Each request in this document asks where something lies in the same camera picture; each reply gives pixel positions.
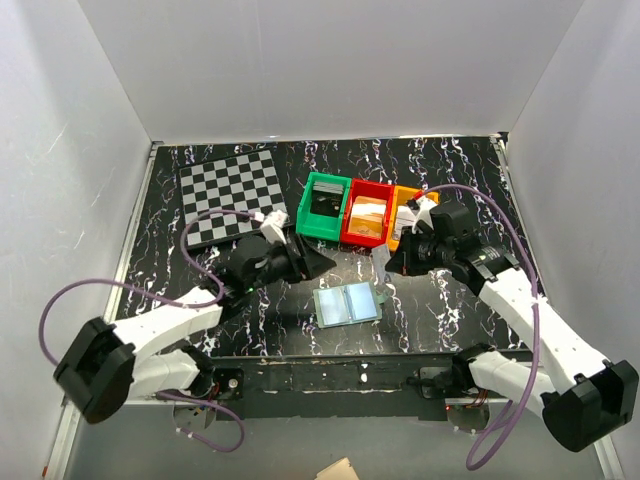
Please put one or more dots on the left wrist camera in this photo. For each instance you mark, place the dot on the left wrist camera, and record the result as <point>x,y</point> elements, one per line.
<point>272,225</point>

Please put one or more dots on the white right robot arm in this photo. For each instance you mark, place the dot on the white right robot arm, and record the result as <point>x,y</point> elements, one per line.
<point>580,395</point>

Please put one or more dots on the orange plastic bin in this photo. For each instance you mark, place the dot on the orange plastic bin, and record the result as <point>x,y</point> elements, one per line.
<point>401,195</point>

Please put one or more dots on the white gold VIP card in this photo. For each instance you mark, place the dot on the white gold VIP card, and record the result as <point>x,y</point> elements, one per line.
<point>380,256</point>

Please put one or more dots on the black grey chessboard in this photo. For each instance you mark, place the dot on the black grey chessboard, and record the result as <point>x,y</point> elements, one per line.
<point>244,182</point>

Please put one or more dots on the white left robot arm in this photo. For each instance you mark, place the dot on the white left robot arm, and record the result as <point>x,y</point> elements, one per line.
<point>108,364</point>

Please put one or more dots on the orange white cards stack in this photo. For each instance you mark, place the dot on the orange white cards stack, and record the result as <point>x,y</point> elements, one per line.
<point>367,217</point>

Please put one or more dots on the cardboard piece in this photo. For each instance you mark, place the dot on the cardboard piece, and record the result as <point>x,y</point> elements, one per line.
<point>340,470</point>

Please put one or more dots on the black VIP credit card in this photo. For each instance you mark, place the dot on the black VIP credit card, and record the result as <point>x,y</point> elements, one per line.
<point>326,204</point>

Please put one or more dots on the mint green card holder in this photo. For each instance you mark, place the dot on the mint green card holder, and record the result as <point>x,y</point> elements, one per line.
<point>348,305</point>

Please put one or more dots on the green plastic bin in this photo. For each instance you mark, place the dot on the green plastic bin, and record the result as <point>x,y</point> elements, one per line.
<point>317,226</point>

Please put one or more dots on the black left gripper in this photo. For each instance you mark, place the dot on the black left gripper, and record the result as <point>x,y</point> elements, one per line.
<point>314,264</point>

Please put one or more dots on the red plastic bin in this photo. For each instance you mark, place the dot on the red plastic bin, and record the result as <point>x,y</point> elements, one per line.
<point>368,188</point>

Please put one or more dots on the black mounting base rail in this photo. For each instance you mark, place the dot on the black mounting base rail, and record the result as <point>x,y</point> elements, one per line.
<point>385,385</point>

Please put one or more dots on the black cards stack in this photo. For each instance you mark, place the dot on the black cards stack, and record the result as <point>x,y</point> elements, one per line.
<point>328,188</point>

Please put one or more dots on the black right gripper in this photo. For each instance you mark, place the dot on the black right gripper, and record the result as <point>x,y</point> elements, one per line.
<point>402,262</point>

